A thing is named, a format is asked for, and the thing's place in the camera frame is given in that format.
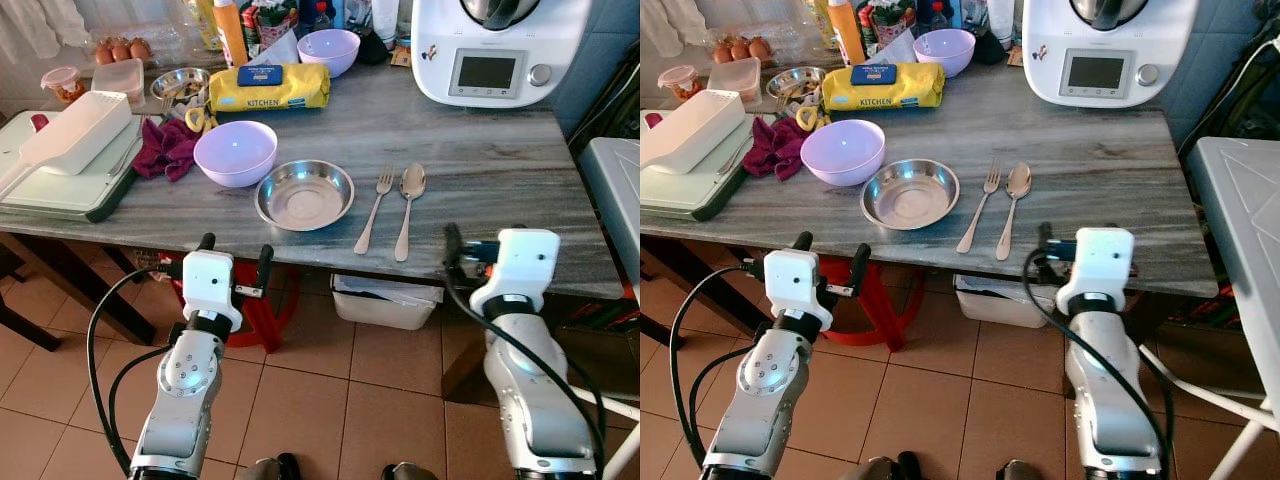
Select red plastic stool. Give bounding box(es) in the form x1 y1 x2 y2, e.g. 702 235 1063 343
165 255 301 353
815 255 923 353

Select white plastic bin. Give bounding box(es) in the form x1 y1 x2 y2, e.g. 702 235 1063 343
331 275 444 331
952 274 1063 329

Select steel spoon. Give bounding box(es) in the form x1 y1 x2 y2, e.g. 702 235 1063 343
393 163 428 263
994 163 1034 263

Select steel fork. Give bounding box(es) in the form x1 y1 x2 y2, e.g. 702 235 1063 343
353 165 395 255
956 165 1002 255

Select round steel plate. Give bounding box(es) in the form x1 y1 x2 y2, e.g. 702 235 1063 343
255 160 355 233
861 158 961 232

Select large lilac plastic bowl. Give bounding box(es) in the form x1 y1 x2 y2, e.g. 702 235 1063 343
193 121 279 189
800 119 887 188

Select magenta cloth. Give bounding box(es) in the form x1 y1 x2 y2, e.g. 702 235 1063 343
741 116 811 182
132 117 206 183

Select dark wooden table leg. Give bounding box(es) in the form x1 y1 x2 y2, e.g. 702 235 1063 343
640 235 763 347
0 232 157 351

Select pale green tray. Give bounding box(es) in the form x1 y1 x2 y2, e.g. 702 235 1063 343
640 110 758 222
0 110 149 223

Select grey plastic folding table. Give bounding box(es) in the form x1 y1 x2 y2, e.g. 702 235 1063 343
572 137 641 480
1140 137 1280 480

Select long white plastic container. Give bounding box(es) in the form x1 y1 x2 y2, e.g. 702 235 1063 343
18 91 134 177
640 89 746 176

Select small steel bowl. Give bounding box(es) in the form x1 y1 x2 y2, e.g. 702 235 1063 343
150 67 212 106
766 66 827 104

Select yellow kitchen wipes pack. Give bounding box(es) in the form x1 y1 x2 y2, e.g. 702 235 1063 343
207 63 331 113
821 63 946 112

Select clear plastic lidded box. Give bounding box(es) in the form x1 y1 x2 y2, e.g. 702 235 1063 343
91 58 147 107
707 57 763 104

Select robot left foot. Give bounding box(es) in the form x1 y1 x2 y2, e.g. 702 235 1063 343
850 452 921 480
240 454 301 480

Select white kitchen machine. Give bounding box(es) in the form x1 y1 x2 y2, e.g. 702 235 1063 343
1022 0 1200 109
410 0 593 109

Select small jar with pink lid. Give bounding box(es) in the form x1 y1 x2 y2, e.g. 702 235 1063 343
41 66 85 105
658 65 701 103

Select orange bottle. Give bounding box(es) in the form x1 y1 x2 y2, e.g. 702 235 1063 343
213 0 249 68
827 0 867 67

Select yellow printed bag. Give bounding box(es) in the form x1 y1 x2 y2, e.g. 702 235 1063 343
195 0 222 51
808 0 836 49

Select small lilac plastic bowl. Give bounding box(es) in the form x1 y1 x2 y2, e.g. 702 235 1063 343
297 29 362 79
913 29 977 78

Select green and red food pack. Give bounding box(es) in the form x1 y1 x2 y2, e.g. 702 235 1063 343
249 0 301 57
865 0 917 56

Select white plastic bottle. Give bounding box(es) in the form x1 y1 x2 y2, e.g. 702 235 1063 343
372 0 401 47
988 0 1016 46

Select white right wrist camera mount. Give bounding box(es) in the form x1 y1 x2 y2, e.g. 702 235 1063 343
1057 227 1137 312
469 228 561 314

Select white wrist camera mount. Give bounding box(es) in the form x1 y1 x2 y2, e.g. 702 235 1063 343
764 248 834 332
469 228 561 314
182 250 244 332
1057 227 1137 312

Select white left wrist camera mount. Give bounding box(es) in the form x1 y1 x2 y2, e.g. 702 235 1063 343
182 250 244 332
764 248 834 332

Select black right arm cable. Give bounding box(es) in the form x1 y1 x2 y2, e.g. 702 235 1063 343
443 262 607 477
1022 245 1174 473

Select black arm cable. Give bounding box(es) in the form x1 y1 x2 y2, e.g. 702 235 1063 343
668 262 773 473
1022 245 1174 473
86 262 191 476
443 262 607 477

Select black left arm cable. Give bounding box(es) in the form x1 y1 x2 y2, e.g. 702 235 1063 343
86 262 191 476
668 262 773 473

